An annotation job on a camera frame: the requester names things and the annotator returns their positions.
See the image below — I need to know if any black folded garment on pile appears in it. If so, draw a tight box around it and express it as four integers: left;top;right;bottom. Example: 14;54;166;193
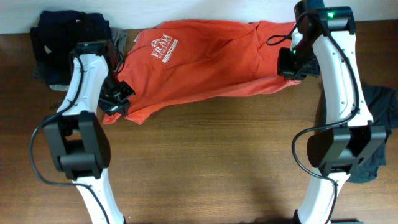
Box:
30;10;111;85

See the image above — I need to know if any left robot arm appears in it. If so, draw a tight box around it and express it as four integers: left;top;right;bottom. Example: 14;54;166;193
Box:
39;40;135;223

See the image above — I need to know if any dark grey t-shirt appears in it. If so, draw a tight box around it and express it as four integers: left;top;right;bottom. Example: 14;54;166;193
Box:
348;86;397;184

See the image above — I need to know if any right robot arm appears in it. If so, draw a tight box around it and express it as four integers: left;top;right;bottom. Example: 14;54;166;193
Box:
277;1;387;223

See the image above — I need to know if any grey folded garment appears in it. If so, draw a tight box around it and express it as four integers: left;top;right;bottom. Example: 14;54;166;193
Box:
30;27;127;89

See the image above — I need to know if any red printed t-shirt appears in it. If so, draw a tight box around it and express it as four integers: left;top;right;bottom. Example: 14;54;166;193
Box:
118;19;295;124

